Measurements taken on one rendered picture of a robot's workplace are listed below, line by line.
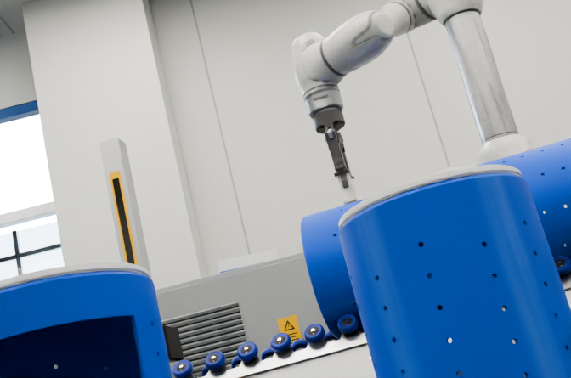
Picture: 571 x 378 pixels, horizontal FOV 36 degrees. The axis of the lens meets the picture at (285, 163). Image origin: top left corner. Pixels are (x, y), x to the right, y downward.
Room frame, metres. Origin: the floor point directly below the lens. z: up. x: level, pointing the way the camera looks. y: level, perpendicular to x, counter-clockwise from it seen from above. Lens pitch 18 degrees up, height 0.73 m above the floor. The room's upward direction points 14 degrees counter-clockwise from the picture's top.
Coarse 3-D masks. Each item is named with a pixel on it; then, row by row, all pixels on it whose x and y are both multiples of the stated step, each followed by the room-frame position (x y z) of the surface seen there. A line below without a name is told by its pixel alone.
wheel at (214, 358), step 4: (212, 352) 1.93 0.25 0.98; (216, 352) 1.93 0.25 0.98; (220, 352) 1.93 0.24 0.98; (208, 356) 1.93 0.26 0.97; (212, 356) 1.92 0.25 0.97; (216, 356) 1.92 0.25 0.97; (220, 356) 1.92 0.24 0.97; (224, 356) 1.93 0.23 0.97; (208, 360) 1.92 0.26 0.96; (212, 360) 1.92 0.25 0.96; (216, 360) 1.91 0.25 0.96; (220, 360) 1.91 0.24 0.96; (224, 360) 1.92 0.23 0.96; (208, 364) 1.91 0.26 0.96; (212, 364) 1.91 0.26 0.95; (216, 364) 1.91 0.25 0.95; (220, 364) 1.91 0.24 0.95; (208, 368) 1.92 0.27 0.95; (212, 368) 1.91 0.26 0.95; (216, 368) 1.91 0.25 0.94
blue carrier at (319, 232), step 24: (552, 144) 1.83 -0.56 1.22; (528, 168) 1.79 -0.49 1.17; (552, 168) 1.78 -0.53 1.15; (552, 192) 1.76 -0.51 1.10; (312, 216) 1.92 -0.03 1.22; (336, 216) 1.88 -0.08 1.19; (552, 216) 1.77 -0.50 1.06; (312, 240) 1.86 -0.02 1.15; (336, 240) 1.84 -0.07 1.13; (552, 240) 1.79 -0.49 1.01; (312, 264) 1.85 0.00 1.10; (336, 264) 1.84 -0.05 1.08; (336, 288) 1.85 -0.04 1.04; (336, 312) 1.88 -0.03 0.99; (336, 336) 1.96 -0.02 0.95
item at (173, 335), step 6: (168, 330) 2.02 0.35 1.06; (174, 330) 2.06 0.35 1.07; (168, 336) 2.01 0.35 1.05; (174, 336) 2.05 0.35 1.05; (168, 342) 2.00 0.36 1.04; (174, 342) 2.04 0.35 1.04; (180, 342) 2.08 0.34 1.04; (168, 348) 2.00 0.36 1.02; (174, 348) 2.03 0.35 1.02; (180, 348) 2.08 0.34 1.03; (168, 354) 2.00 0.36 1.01; (174, 354) 2.03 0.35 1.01; (180, 354) 2.07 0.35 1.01; (174, 360) 2.07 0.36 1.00
